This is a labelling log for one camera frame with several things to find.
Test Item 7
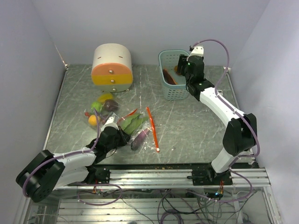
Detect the purple fake eggplant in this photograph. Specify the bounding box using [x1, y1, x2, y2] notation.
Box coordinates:
[130, 128, 150, 151]

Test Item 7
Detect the green fake leafy vegetable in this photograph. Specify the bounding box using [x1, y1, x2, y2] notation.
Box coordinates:
[120, 113, 149, 135]

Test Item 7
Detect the light blue plastic basket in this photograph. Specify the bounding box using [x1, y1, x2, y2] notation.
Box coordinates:
[158, 49, 189, 100]

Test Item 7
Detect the orange pumpkin slice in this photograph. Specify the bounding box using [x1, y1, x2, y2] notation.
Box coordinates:
[162, 69, 177, 85]

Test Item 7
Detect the zip bag with fake food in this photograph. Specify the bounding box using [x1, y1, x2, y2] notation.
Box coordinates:
[117, 107, 160, 153]

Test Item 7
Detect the zip bag with fruit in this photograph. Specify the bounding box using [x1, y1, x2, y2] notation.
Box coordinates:
[84, 93, 138, 131]

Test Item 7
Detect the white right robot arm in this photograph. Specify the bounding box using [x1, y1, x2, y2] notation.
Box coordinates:
[176, 54, 257, 185]

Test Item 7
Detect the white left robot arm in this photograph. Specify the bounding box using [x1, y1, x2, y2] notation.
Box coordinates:
[16, 126, 131, 203]

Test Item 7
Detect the round three-drawer cabinet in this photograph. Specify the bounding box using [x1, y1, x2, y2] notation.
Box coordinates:
[91, 43, 133, 92]

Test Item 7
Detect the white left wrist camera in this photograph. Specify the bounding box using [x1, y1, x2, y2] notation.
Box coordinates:
[103, 116, 118, 130]

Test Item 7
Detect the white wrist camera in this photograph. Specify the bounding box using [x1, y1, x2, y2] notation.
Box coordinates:
[103, 116, 118, 130]
[189, 45, 204, 57]

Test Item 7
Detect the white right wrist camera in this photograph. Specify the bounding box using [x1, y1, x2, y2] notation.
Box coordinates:
[189, 45, 204, 57]

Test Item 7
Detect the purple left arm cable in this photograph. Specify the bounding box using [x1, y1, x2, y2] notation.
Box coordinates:
[22, 108, 103, 198]

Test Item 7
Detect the aluminium frame rail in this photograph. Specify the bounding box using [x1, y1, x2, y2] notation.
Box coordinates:
[40, 163, 270, 192]

